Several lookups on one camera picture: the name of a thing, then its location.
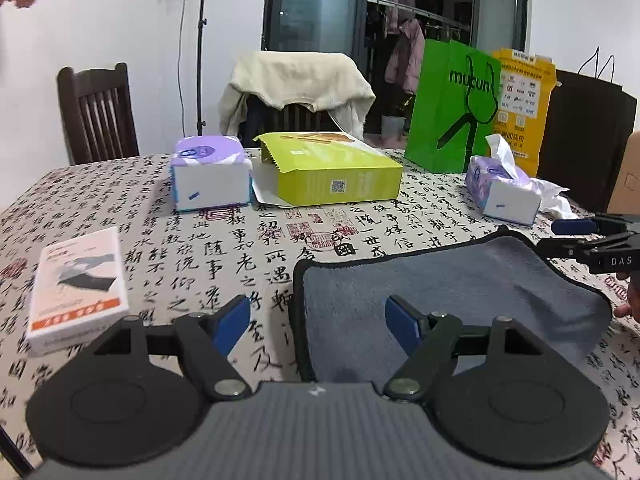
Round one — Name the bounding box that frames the purple and grey towel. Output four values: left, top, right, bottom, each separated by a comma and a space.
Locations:
288, 228, 612, 387

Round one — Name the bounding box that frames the yellow printed paper bag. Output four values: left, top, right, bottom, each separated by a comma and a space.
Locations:
492, 48, 556, 177

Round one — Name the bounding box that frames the purple tissue pack sealed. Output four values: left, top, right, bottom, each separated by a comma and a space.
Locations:
169, 134, 252, 212

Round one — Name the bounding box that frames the black paper bag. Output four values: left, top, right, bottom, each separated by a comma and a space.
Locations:
537, 70, 637, 212

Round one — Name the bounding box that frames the green mucun paper bag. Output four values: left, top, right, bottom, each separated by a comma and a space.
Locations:
405, 39, 501, 174

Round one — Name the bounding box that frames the cream cloth on chair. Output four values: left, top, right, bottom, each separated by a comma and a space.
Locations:
219, 51, 375, 140

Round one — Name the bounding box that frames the purple tissue pack open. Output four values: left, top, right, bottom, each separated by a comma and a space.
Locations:
465, 133, 541, 226

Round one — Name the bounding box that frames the white and orange flat box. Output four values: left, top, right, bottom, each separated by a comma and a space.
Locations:
26, 226, 130, 356

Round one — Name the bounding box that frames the chair under cream cloth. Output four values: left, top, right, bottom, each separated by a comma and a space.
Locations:
238, 96, 340, 148

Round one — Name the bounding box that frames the person right hand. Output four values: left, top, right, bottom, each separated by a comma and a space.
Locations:
614, 272, 640, 323

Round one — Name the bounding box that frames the dark wooden chair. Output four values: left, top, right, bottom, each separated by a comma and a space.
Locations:
56, 62, 140, 165

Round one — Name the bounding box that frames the yellow-green cardboard box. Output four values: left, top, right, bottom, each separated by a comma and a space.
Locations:
252, 132, 404, 208

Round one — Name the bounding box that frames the crumpled white tissue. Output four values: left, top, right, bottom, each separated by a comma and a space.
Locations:
533, 178, 578, 220

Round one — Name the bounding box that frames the tan cardboard box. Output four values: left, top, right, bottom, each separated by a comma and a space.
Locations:
608, 131, 640, 216

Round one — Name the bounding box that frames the dark framed glass door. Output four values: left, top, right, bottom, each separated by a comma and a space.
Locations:
262, 0, 529, 134

